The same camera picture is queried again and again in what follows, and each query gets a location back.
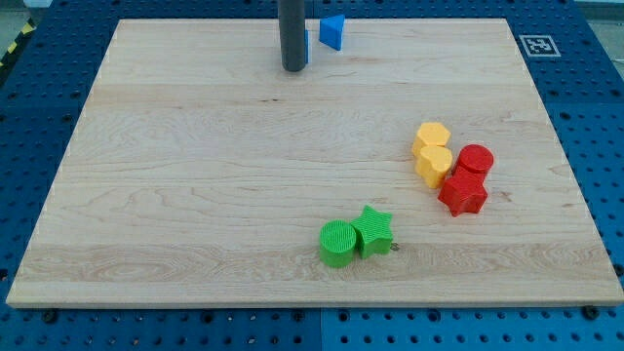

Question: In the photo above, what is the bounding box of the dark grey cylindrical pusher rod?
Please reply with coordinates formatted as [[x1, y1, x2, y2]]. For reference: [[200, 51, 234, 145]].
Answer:
[[278, 0, 306, 72]]

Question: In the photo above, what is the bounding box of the yellow hexagon block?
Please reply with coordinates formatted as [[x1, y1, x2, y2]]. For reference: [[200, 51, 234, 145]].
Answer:
[[411, 122, 451, 157]]

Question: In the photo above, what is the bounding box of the blue block behind rod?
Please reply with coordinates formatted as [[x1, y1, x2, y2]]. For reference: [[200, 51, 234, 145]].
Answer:
[[304, 29, 310, 65]]

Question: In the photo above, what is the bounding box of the blue triangular block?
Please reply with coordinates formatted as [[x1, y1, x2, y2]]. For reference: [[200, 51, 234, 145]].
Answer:
[[319, 15, 345, 51]]

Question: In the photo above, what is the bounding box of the light wooden board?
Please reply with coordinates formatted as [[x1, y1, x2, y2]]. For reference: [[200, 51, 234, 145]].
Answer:
[[7, 19, 623, 309]]

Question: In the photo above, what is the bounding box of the yellow heart block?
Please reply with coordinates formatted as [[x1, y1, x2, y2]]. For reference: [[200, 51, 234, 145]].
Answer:
[[415, 145, 452, 189]]

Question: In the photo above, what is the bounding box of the green cylinder block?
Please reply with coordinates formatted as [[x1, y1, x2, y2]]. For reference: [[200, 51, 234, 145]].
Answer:
[[319, 219, 357, 268]]

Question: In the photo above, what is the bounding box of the green star block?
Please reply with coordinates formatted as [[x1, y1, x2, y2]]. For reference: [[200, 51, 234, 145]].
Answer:
[[350, 205, 394, 259]]

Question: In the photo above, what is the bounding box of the red cylinder block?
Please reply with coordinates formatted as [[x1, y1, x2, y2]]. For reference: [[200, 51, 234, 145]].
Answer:
[[452, 144, 494, 182]]

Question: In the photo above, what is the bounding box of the white fiducial marker tag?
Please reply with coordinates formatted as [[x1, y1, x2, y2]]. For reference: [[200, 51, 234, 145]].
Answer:
[[520, 34, 561, 58]]

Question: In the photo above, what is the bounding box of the red star block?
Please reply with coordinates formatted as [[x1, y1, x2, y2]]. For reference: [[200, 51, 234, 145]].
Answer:
[[438, 167, 488, 216]]

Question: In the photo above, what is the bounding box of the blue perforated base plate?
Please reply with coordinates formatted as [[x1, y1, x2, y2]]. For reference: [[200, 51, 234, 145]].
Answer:
[[1, 1, 623, 350]]

